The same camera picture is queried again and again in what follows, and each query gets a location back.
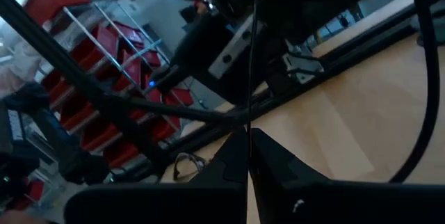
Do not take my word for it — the person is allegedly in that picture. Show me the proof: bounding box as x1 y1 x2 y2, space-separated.
179 0 211 25

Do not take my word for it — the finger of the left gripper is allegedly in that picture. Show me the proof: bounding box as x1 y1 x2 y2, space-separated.
149 13 245 93

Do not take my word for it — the white wire shelf rack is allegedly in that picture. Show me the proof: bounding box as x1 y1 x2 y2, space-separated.
20 1 209 176

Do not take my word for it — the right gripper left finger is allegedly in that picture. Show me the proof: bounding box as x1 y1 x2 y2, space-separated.
64 126 250 224

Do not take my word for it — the silver metal bracket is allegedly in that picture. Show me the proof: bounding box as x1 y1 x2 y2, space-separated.
281 51 324 84

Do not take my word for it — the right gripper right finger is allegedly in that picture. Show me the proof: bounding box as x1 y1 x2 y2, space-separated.
250 127 445 224

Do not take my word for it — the black right camera cable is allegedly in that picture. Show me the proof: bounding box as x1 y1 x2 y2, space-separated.
389 0 441 184

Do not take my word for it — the black aluminium table frame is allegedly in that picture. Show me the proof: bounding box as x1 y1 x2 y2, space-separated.
0 0 445 183

